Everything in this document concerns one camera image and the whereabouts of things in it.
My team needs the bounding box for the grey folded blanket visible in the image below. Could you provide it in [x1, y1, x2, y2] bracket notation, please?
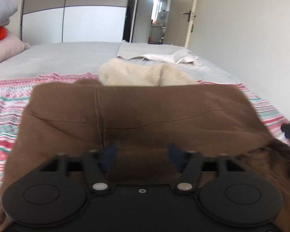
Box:
[0, 0, 18, 26]

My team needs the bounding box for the brown coat with fur collar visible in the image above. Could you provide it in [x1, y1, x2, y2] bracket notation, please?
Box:
[0, 58, 290, 232]

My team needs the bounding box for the black door handle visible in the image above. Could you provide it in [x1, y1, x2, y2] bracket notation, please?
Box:
[183, 10, 196, 23]

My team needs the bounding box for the pink pillow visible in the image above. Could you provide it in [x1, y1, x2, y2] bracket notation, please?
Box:
[0, 31, 25, 62]

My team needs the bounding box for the white sliding wardrobe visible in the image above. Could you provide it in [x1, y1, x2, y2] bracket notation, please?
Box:
[21, 0, 138, 44]

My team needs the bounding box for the cream bedroom door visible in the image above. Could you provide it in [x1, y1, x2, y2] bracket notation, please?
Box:
[164, 0, 197, 48]

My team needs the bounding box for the white folded towel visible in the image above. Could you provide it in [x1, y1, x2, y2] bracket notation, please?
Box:
[117, 41, 199, 64]

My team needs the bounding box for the grey bed sheet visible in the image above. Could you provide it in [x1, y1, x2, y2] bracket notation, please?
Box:
[0, 42, 240, 84]

